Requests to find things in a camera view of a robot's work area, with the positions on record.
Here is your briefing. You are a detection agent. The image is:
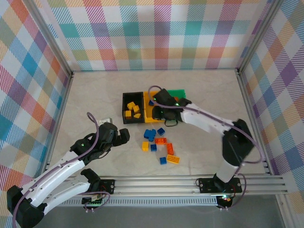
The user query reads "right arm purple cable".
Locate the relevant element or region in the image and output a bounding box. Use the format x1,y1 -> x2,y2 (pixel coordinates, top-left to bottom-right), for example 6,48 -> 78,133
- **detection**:
148,85 -> 265,211

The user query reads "wide aluminium base rail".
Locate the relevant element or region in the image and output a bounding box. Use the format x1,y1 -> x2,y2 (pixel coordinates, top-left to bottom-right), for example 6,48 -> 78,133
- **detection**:
46,174 -> 289,197

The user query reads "green circuit board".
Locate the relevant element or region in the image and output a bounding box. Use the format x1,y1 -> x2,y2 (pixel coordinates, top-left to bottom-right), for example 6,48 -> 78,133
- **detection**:
82,193 -> 106,207

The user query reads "aluminium side rail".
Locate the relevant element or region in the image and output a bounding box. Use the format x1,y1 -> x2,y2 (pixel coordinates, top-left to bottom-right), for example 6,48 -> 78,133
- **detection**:
236,70 -> 274,175
44,71 -> 76,167

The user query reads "green plastic bin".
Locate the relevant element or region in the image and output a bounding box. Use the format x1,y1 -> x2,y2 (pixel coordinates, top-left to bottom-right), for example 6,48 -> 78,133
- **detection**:
167,88 -> 187,100

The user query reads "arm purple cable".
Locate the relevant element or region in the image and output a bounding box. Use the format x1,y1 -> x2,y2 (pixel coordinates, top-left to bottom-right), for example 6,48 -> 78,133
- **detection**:
10,112 -> 102,228
148,85 -> 265,211

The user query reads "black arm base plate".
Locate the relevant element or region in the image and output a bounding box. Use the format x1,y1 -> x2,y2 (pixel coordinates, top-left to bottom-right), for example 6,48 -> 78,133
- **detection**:
101,179 -> 116,195
196,177 -> 243,193

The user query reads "yellow long lego brick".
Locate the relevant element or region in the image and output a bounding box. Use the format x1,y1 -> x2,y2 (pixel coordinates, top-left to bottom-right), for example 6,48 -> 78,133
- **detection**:
166,154 -> 181,164

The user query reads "slotted grey cable duct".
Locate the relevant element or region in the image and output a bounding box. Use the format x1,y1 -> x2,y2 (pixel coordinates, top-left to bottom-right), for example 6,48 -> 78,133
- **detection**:
59,198 -> 219,207

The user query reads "black plastic bin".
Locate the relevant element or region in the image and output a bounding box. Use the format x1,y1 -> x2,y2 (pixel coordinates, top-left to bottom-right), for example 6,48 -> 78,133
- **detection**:
122,91 -> 146,125

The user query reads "aluminium frame post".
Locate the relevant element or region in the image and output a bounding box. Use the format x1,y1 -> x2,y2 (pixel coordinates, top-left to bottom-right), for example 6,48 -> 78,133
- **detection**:
237,0 -> 287,72
28,0 -> 74,76

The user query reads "yellow plastic bin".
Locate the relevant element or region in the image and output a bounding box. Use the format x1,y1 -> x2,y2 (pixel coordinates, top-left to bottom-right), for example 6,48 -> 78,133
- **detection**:
143,91 -> 167,124

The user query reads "aluminium frame leg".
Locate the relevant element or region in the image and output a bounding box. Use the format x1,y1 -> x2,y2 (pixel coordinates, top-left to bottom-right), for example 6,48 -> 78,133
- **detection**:
276,194 -> 293,228

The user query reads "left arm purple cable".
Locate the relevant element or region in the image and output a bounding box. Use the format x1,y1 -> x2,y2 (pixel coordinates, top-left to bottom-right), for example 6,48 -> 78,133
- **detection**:
10,112 -> 102,228

